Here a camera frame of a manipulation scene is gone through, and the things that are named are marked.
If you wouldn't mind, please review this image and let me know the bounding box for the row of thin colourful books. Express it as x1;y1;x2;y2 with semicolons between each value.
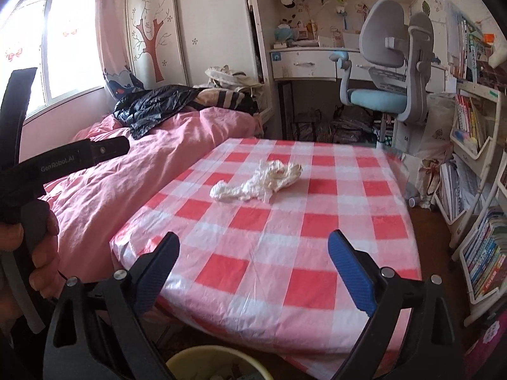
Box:
455;94;489;152

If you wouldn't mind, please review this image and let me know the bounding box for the person's left hand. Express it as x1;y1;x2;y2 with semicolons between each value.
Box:
0;204;61;302

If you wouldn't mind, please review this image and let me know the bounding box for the pink bag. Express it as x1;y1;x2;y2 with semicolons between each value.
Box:
463;312;507;370

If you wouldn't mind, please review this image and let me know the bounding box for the yellow trash bin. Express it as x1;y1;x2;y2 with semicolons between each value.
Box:
165;345;274;380

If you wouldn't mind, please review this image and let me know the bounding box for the pile of paper booklets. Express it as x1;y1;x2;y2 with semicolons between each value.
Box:
438;158;482;223

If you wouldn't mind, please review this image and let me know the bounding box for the white tissue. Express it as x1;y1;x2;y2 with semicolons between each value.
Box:
209;160;304;203

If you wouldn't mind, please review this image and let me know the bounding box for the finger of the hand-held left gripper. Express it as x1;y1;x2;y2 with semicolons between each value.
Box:
88;136;131;165

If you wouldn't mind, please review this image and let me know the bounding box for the window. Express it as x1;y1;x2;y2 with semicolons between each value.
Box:
0;0;106;119

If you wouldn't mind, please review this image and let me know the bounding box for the cream tote bag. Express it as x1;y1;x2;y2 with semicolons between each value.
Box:
205;65;264;92

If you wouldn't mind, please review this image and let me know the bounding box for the black puffer jacket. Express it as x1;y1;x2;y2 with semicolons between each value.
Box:
113;85;202;140

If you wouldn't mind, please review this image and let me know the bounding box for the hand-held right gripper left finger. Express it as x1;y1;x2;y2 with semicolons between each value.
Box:
43;231;181;380

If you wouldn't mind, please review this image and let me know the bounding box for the white wardrobe with tree print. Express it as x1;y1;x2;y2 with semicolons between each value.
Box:
126;0;254;90

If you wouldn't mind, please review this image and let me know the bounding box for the red checkered tablecloth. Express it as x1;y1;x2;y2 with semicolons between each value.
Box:
109;138;422;380

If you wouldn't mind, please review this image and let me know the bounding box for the white cable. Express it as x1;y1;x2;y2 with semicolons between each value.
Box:
0;252;47;334

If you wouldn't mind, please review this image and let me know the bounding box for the white fabric bag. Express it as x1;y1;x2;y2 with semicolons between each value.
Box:
425;94;457;160

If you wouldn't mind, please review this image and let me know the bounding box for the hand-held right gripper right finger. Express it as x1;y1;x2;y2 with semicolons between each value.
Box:
328;230;464;380

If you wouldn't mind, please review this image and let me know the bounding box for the pink curtain with whale print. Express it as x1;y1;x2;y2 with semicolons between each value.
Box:
95;0;137;99

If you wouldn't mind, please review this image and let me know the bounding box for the white bookshelf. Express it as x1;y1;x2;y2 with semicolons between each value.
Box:
433;79;507;327

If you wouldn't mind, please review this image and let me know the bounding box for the stack of colourful books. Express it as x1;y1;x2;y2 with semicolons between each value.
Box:
463;209;507;298

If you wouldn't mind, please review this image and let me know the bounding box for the clear plastic storage bag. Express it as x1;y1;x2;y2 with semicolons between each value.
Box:
291;111;330;142
329;107;375;144

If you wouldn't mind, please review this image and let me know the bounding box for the grey and blue office chair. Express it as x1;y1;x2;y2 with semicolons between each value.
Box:
329;0;434;149

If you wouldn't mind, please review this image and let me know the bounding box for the row of upright books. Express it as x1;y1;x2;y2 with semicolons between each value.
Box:
447;11;497;80

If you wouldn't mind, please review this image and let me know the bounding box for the white desk with drawers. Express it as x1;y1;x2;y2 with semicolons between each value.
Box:
269;45;448;96

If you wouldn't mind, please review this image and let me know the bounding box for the pink duvet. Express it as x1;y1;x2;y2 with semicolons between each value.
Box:
40;107;264;286

